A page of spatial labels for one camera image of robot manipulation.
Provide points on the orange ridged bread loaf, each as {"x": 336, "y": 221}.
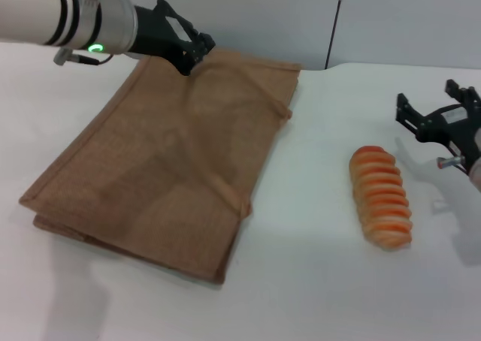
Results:
{"x": 381, "y": 198}

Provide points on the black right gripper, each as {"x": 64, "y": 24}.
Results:
{"x": 447, "y": 125}

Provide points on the brown jute handbag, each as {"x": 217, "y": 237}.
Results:
{"x": 158, "y": 168}

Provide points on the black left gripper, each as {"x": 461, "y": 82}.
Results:
{"x": 158, "y": 33}

